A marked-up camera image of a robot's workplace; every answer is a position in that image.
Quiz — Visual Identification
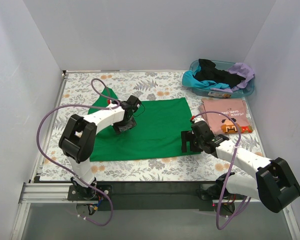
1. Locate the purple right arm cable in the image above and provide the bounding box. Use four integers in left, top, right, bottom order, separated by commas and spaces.
189, 111, 252, 230

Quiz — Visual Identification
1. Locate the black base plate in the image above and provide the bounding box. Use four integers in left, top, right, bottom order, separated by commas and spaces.
67, 181, 247, 212

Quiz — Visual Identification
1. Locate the folded pink t shirt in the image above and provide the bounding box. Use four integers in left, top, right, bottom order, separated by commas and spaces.
198, 98, 253, 135

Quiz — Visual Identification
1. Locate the teal t shirt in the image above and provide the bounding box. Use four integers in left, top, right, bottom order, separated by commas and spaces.
181, 70, 231, 91

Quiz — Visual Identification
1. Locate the black t shirt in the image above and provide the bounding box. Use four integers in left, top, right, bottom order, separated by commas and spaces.
194, 59, 246, 88

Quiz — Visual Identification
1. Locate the lavender t shirt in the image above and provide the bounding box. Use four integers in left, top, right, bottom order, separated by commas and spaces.
211, 62, 255, 93

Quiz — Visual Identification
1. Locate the green t shirt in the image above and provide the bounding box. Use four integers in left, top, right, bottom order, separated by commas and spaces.
90, 97, 192, 162

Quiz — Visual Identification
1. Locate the floral table cloth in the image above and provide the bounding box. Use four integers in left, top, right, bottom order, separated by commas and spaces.
39, 71, 270, 182

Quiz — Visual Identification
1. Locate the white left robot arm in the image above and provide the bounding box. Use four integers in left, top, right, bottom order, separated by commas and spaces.
58, 95, 142, 200

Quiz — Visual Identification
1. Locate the teal plastic laundry basket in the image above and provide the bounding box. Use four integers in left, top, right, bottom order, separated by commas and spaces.
191, 60, 255, 99

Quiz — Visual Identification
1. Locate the aluminium frame rail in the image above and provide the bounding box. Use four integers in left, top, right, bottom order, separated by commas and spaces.
19, 181, 214, 203

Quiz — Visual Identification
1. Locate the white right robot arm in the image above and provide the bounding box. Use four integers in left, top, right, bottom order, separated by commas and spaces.
181, 120, 300, 213

